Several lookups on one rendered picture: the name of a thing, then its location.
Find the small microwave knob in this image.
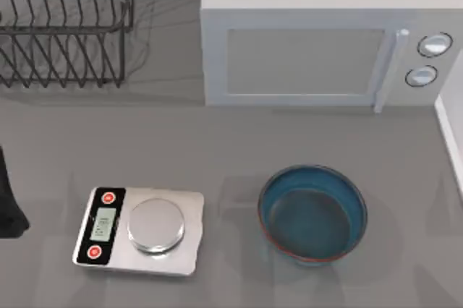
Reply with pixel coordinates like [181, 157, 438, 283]
[404, 65, 438, 88]

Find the microwave oven door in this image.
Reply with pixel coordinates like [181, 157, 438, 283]
[202, 9, 399, 108]

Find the microwave door handle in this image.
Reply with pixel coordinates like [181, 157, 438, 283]
[373, 28, 410, 114]

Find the dark wire dish rack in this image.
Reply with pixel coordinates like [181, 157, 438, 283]
[0, 0, 138, 89]

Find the blue bowl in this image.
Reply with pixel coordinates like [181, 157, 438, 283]
[257, 164, 369, 268]

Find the silver kitchen scale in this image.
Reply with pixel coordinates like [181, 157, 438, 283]
[72, 187, 205, 278]

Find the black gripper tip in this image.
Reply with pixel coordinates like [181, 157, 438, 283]
[0, 146, 30, 239]

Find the large microwave knob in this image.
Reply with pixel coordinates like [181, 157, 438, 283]
[417, 32, 454, 58]

